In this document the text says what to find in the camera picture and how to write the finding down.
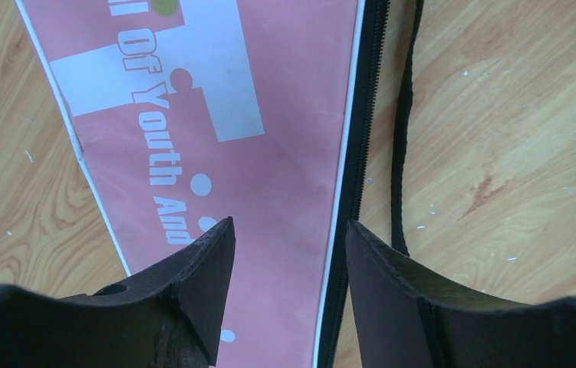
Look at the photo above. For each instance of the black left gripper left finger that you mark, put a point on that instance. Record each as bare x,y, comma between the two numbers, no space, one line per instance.
168,315

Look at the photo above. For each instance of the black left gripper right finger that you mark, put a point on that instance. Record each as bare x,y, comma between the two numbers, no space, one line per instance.
407,315

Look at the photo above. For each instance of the pink racket cover bag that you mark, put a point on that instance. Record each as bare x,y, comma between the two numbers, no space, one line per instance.
182,113

